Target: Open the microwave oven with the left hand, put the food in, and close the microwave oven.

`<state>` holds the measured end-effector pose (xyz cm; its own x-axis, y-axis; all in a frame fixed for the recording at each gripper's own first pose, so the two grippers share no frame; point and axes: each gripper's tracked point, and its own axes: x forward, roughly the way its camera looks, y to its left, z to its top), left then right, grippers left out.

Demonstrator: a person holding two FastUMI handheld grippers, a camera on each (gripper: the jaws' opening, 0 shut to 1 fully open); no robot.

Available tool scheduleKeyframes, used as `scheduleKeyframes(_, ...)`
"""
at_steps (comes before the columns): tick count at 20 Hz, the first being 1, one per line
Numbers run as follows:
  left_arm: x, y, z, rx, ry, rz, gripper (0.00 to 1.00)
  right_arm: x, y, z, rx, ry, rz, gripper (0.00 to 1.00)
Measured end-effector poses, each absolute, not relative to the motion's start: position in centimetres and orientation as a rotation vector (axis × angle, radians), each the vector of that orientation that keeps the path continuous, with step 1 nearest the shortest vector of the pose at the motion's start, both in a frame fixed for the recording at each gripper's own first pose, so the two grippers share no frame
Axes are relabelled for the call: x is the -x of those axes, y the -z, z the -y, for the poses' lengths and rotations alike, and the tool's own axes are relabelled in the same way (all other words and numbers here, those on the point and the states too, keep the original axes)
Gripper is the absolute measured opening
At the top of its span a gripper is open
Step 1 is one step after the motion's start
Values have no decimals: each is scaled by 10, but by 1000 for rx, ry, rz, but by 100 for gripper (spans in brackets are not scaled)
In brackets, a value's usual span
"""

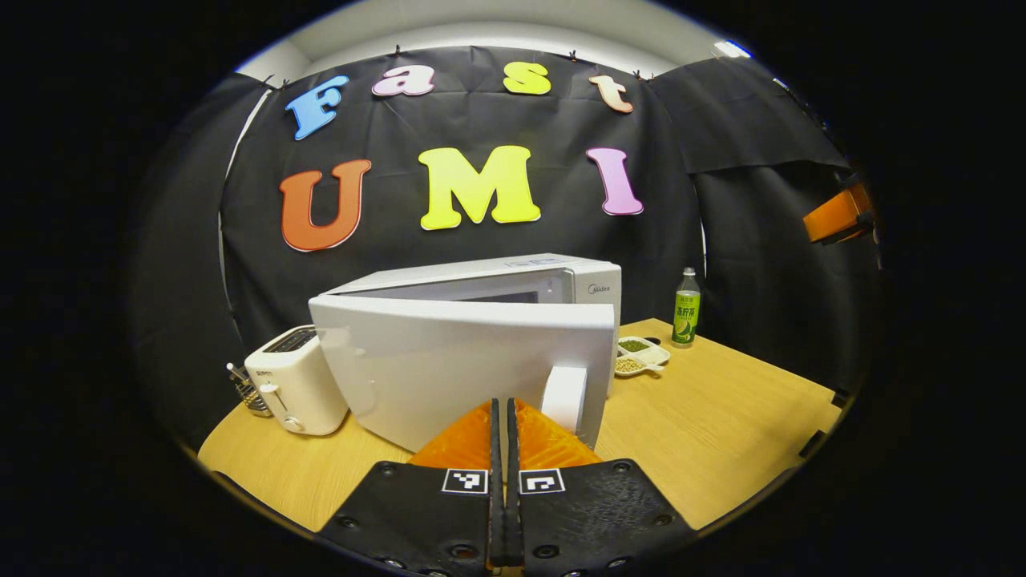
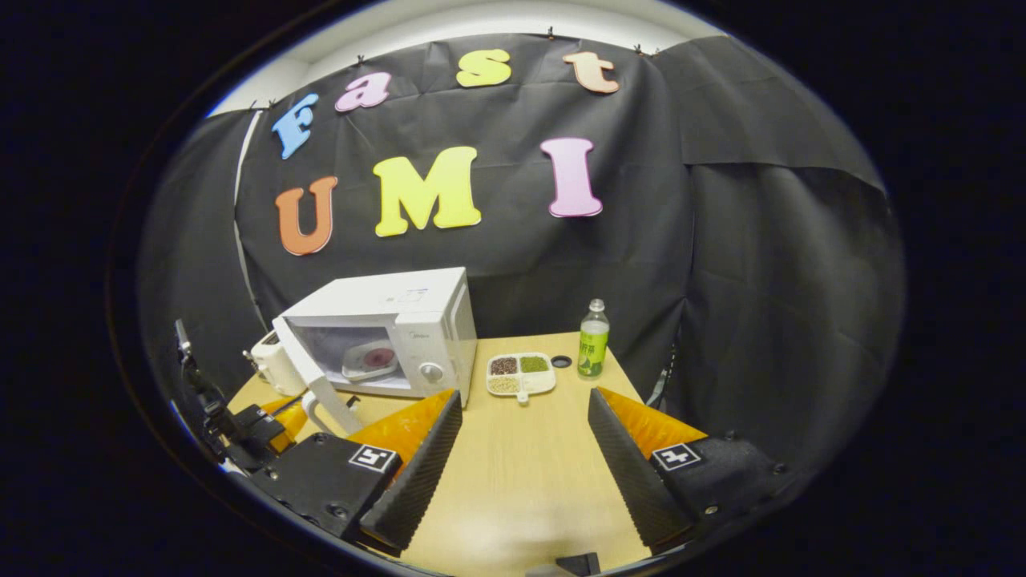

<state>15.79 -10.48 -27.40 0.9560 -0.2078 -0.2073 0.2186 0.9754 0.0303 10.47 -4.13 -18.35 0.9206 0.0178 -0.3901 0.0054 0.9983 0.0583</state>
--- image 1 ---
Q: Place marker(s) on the ceiling light panel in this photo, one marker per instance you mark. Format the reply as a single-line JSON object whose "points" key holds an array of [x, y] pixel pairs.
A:
{"points": [[732, 49]]}

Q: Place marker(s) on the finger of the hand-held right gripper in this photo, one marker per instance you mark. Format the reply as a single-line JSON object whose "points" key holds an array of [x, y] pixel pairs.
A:
{"points": [[834, 215]]}

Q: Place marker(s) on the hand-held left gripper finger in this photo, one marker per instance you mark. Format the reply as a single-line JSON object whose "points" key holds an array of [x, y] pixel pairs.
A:
{"points": [[495, 513], [513, 513]]}

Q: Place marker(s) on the white toaster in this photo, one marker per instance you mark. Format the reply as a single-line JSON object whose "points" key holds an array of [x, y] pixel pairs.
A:
{"points": [[300, 385]]}

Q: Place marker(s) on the white divided dish with beans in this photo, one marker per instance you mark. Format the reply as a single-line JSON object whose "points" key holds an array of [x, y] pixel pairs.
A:
{"points": [[637, 357]]}

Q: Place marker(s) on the green label drink bottle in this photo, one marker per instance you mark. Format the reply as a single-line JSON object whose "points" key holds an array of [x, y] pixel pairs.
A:
{"points": [[686, 316]]}

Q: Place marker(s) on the black backdrop cloth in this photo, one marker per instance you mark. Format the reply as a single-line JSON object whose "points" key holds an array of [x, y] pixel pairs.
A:
{"points": [[393, 128]]}

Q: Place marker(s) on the white microwave oven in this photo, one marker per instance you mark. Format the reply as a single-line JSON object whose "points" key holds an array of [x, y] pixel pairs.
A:
{"points": [[449, 369]]}

